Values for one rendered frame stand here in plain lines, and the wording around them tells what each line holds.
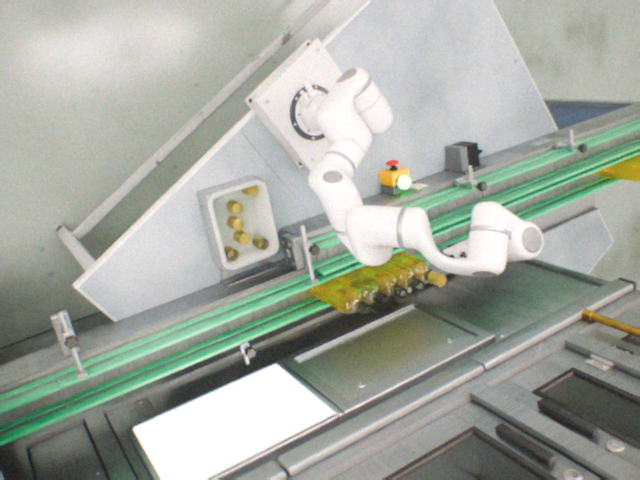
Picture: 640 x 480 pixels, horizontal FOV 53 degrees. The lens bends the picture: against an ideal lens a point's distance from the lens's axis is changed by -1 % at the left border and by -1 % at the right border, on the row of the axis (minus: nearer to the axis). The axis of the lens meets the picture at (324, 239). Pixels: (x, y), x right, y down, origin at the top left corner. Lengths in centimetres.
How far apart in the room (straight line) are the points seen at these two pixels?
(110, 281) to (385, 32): 110
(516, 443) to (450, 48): 131
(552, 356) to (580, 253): 119
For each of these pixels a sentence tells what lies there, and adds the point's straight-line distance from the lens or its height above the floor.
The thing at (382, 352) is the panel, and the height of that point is 116.
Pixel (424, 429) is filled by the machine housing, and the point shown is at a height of 144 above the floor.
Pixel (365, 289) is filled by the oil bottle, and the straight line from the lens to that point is 175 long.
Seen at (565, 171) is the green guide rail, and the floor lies 92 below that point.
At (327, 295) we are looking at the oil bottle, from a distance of 181.
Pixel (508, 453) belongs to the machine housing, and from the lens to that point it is 144.
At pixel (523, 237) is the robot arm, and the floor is 161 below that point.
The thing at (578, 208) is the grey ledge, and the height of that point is 88.
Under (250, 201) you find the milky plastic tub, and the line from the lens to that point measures 188.
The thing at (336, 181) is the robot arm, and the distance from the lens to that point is 140.
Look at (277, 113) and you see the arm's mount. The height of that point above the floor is 83.
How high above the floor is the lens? 246
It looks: 57 degrees down
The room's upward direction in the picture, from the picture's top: 112 degrees clockwise
